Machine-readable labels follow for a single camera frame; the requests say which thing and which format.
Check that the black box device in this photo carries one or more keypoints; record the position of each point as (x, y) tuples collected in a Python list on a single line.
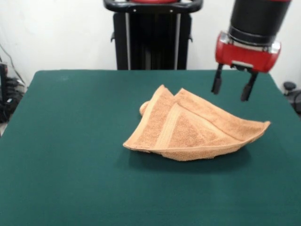
[(3, 89)]

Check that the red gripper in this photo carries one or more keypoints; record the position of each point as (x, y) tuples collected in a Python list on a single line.
[(244, 57)]

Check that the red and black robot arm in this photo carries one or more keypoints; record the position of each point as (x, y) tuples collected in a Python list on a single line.
[(258, 18)]

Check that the dark green table cloth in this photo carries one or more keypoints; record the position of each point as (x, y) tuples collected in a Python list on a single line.
[(70, 164)]

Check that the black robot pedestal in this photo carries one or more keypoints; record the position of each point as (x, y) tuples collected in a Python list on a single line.
[(122, 35)]

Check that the black round caster foot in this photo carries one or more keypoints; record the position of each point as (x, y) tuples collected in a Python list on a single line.
[(289, 86)]

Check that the tan terry towel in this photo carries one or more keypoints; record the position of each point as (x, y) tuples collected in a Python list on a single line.
[(188, 136)]

